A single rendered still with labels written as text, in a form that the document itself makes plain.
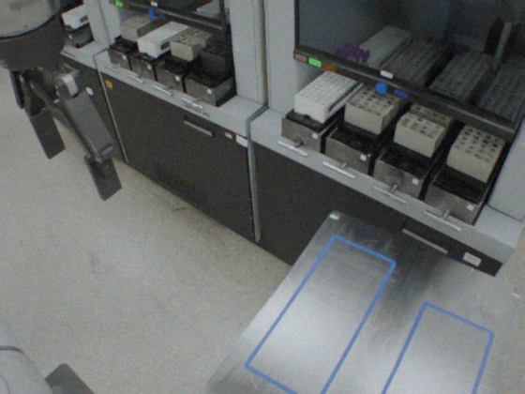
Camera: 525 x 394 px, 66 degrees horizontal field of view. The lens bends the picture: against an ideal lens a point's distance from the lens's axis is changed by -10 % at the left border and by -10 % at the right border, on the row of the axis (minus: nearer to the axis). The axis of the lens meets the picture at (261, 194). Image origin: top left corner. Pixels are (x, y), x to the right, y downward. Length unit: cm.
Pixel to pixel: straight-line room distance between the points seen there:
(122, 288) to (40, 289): 39
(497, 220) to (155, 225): 150
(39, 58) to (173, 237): 164
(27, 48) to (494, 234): 105
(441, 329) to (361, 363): 17
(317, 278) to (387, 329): 17
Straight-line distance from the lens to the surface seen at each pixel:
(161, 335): 180
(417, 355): 84
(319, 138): 123
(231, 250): 196
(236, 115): 142
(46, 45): 48
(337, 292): 87
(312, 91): 130
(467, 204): 113
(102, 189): 54
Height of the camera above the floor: 156
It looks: 46 degrees down
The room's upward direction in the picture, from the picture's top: 4 degrees counter-clockwise
